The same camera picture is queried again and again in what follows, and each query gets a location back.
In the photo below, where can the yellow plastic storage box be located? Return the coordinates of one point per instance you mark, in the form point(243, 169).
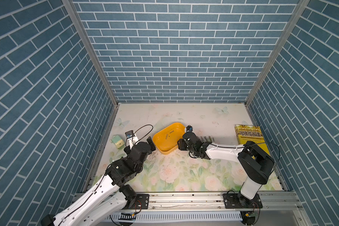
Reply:
point(166, 146)

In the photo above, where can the aluminium mounting rail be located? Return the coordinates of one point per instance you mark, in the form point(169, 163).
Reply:
point(213, 201)

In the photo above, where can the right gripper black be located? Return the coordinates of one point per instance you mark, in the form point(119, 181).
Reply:
point(181, 144)

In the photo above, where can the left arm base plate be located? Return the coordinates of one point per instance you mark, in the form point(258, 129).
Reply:
point(140, 202)

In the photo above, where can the yellow book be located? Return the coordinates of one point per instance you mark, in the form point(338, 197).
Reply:
point(252, 133)

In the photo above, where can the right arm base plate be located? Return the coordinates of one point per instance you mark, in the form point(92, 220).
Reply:
point(237, 201)

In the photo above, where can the small green white box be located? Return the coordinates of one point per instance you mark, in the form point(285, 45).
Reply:
point(117, 141)

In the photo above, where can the white slotted cable duct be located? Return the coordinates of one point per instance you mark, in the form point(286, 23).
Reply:
point(175, 216)

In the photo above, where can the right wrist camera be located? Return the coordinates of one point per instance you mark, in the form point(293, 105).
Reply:
point(189, 128)

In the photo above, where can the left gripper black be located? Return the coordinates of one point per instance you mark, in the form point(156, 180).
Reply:
point(151, 144)

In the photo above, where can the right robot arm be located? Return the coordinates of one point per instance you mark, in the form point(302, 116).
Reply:
point(257, 164)

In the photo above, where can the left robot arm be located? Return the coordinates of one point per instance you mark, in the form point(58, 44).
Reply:
point(110, 194)

